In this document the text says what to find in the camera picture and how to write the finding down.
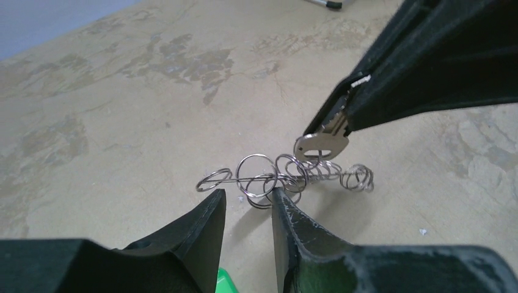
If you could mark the silver key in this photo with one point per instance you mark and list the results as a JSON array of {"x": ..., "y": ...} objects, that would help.
[{"x": 326, "y": 136}]

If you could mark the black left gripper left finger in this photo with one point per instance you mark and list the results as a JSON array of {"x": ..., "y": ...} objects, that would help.
[{"x": 182, "y": 256}]

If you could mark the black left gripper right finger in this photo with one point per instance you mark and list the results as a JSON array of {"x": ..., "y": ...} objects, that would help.
[{"x": 309, "y": 258}]

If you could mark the green key tag with key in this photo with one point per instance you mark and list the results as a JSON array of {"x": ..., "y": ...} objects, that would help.
[{"x": 224, "y": 283}]

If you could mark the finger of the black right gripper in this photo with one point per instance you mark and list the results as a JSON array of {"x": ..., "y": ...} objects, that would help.
[
  {"x": 438, "y": 55},
  {"x": 405, "y": 20}
]

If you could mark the metal whiteboard stand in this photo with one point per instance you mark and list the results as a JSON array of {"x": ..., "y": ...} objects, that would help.
[{"x": 335, "y": 5}]

